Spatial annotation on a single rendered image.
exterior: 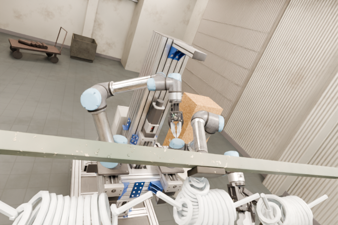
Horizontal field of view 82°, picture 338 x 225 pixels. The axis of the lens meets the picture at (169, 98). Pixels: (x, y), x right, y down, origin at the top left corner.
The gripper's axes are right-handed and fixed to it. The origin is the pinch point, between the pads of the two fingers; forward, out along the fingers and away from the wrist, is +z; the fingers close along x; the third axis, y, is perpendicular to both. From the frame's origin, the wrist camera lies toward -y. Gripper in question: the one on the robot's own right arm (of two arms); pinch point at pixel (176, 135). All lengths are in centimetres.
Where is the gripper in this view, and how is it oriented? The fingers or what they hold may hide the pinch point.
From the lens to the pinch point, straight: 114.7
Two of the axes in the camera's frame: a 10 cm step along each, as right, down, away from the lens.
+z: 0.3, 10.0, -0.4
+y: 0.3, -0.4, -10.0
